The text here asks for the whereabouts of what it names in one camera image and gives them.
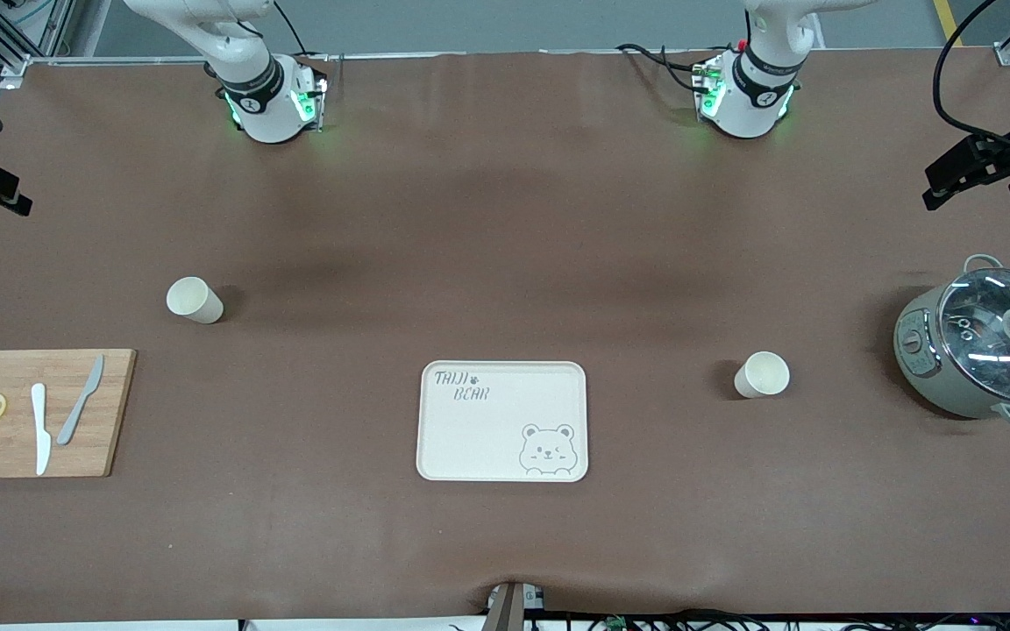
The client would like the white paper cup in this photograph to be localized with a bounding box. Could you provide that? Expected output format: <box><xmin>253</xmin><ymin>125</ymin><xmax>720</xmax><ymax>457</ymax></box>
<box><xmin>166</xmin><ymin>276</ymin><xmax>225</xmax><ymax>325</ymax></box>

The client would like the white bear print tray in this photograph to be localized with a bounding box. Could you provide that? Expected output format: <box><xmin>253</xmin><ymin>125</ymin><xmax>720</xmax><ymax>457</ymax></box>
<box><xmin>416</xmin><ymin>360</ymin><xmax>589</xmax><ymax>483</ymax></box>

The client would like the metal table clamp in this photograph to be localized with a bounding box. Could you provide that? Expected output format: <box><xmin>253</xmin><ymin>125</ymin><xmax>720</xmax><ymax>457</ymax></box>
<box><xmin>486</xmin><ymin>580</ymin><xmax>545</xmax><ymax>631</ymax></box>

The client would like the white plastic cup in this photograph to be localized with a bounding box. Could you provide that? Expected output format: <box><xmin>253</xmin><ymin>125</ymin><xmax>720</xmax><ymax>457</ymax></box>
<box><xmin>734</xmin><ymin>351</ymin><xmax>792</xmax><ymax>400</ymax></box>

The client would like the glass pot lid with knob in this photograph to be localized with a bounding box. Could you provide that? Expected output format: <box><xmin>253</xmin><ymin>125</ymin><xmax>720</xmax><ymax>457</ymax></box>
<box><xmin>937</xmin><ymin>267</ymin><xmax>1010</xmax><ymax>404</ymax></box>

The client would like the white plastic knife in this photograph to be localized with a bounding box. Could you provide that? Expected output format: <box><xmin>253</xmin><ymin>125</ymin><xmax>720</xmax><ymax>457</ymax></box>
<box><xmin>30</xmin><ymin>383</ymin><xmax>53</xmax><ymax>477</ymax></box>

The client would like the grey plastic knife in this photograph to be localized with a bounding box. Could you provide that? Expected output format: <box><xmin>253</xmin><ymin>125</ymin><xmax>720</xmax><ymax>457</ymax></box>
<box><xmin>56</xmin><ymin>353</ymin><xmax>106</xmax><ymax>447</ymax></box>

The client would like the pale green electric cooking pot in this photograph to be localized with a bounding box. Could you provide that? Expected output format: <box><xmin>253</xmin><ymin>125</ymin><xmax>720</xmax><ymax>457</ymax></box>
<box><xmin>893</xmin><ymin>254</ymin><xmax>1010</xmax><ymax>429</ymax></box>

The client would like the wooden cutting board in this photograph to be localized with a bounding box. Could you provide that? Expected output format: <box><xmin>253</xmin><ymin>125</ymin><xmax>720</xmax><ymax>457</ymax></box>
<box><xmin>0</xmin><ymin>349</ymin><xmax>138</xmax><ymax>479</ymax></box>

